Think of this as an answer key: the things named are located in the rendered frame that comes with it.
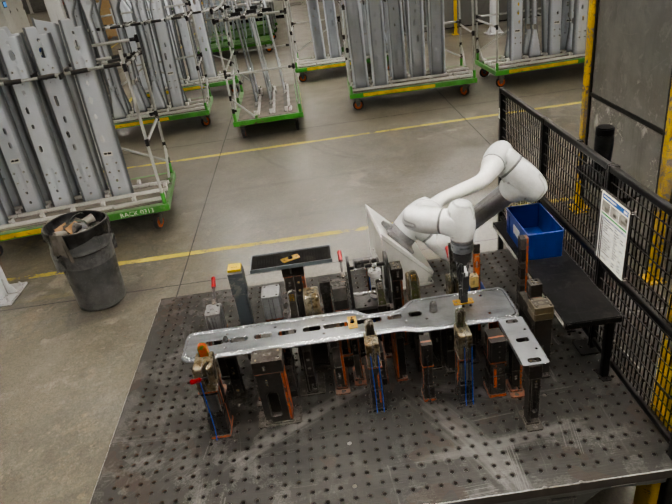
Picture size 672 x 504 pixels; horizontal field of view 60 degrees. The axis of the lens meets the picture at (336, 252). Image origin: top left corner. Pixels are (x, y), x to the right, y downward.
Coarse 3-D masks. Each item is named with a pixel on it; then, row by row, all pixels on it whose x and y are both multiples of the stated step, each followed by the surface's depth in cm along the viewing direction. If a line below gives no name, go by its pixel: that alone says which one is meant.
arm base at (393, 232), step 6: (384, 222) 310; (390, 228) 310; (396, 228) 308; (390, 234) 304; (396, 234) 307; (402, 234) 306; (396, 240) 306; (402, 240) 307; (408, 240) 307; (402, 246) 307; (408, 246) 308
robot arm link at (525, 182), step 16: (512, 176) 258; (528, 176) 256; (496, 192) 272; (512, 192) 263; (528, 192) 259; (544, 192) 260; (480, 208) 281; (496, 208) 276; (480, 224) 288; (432, 240) 305; (448, 240) 300
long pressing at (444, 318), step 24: (336, 312) 250; (360, 312) 248; (384, 312) 245; (408, 312) 244; (480, 312) 238; (504, 312) 236; (192, 336) 248; (216, 336) 246; (240, 336) 244; (288, 336) 240; (312, 336) 238; (336, 336) 236; (360, 336) 235; (192, 360) 234
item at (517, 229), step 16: (512, 208) 282; (528, 208) 283; (544, 208) 276; (512, 224) 276; (528, 224) 287; (544, 224) 278; (544, 240) 258; (560, 240) 258; (528, 256) 261; (544, 256) 261
